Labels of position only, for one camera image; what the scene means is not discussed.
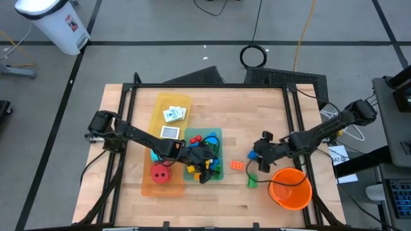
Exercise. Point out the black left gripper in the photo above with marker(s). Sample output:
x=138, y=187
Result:
x=197, y=157

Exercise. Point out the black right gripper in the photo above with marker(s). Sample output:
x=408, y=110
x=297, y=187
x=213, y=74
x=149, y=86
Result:
x=273, y=150

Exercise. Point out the orange wedge toy brick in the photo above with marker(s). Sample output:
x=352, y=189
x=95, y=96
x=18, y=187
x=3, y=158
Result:
x=196, y=176

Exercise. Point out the long yellow toy brick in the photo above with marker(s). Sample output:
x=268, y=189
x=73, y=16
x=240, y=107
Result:
x=207, y=164

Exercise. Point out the blue round-stud toy brick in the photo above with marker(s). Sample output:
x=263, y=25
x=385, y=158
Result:
x=252, y=155

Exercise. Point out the green rectangular toy brick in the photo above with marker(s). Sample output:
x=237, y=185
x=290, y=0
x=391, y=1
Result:
x=217, y=168

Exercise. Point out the yellow wedge toy brick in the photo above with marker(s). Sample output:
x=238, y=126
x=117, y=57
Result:
x=191, y=169

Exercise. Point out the blue two-stud toy brick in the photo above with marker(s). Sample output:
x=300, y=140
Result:
x=214, y=157

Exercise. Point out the dark green studded brick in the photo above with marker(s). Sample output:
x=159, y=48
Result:
x=214, y=147

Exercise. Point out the blue arch toy brick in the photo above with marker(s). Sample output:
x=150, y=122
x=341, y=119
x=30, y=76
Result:
x=212, y=135

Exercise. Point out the red foam die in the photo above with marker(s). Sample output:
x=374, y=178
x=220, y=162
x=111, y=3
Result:
x=160, y=173

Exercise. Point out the cyan foam die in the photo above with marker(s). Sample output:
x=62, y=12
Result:
x=154, y=156

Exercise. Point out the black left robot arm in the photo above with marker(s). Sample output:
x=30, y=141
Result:
x=135, y=134

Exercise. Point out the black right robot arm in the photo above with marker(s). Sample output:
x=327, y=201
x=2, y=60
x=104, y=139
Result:
x=321, y=133

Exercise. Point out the teal translucent plastic bin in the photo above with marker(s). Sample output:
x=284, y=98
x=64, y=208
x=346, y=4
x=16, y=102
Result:
x=219, y=176

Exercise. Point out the orange flat toy brick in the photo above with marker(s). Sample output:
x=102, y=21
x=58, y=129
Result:
x=237, y=165

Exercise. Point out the green double-stud toy brick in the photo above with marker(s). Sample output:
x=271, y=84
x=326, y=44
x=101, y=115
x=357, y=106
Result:
x=252, y=180

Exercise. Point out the orange translucent plastic bin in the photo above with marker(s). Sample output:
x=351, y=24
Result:
x=163, y=189

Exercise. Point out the orange plastic bucket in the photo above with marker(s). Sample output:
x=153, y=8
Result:
x=290, y=189

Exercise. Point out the white card pack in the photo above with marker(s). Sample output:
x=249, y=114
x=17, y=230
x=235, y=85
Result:
x=175, y=114

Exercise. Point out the white paper sheet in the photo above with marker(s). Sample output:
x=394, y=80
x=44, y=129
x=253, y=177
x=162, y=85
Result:
x=340, y=157

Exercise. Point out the yellow translucent plastic bin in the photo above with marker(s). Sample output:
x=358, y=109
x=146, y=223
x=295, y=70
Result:
x=160, y=102

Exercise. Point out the black flat panel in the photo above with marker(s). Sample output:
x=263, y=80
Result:
x=202, y=77

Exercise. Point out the black desk beam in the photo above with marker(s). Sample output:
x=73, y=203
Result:
x=363, y=162

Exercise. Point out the white computer mouse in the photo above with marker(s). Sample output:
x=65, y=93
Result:
x=375, y=192

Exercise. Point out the grey desk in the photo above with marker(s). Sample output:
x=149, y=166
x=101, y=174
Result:
x=391, y=128

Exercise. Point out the backlit keyboard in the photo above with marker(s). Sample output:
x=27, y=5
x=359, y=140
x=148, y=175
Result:
x=401, y=199

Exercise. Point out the black monitor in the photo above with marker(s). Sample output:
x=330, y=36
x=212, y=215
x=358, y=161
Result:
x=403, y=96

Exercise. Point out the white pedal trash can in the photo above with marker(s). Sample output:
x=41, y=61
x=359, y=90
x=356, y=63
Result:
x=54, y=25

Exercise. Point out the grey stand leg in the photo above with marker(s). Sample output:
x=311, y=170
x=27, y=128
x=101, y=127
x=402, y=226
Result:
x=19, y=71

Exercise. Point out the black aluminium table frame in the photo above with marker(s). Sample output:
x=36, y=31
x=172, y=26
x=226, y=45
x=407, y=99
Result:
x=192, y=85

